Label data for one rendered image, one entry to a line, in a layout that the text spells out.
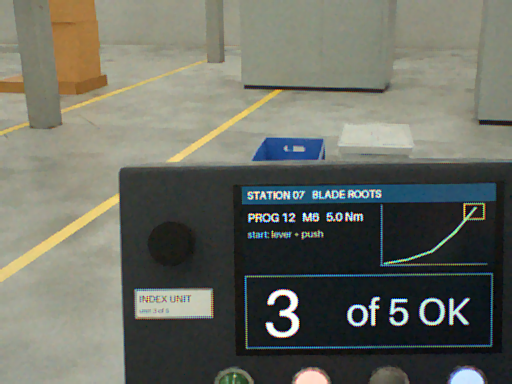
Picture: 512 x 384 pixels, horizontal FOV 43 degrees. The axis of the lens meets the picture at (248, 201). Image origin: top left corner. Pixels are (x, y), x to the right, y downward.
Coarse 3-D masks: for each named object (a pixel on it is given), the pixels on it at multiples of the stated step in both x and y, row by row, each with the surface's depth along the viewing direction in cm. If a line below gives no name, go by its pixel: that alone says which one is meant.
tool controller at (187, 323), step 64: (128, 192) 41; (192, 192) 41; (256, 192) 41; (320, 192) 41; (384, 192) 41; (448, 192) 41; (128, 256) 42; (192, 256) 42; (256, 256) 42; (320, 256) 41; (384, 256) 41; (448, 256) 41; (128, 320) 42; (192, 320) 42; (384, 320) 42; (448, 320) 42
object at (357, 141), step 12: (348, 132) 388; (360, 132) 388; (372, 132) 387; (384, 132) 387; (396, 132) 386; (408, 132) 384; (348, 144) 361; (360, 144) 361; (372, 144) 360; (384, 144) 359; (396, 144) 358; (408, 144) 358; (348, 156) 361; (360, 156) 360; (372, 156) 359; (384, 156) 357; (396, 156) 356; (408, 156) 355
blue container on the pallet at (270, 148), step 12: (264, 144) 420; (276, 144) 425; (288, 144) 424; (300, 144) 423; (312, 144) 421; (324, 144) 413; (252, 156) 381; (264, 156) 422; (276, 156) 428; (288, 156) 427; (300, 156) 425; (312, 156) 424; (324, 156) 417
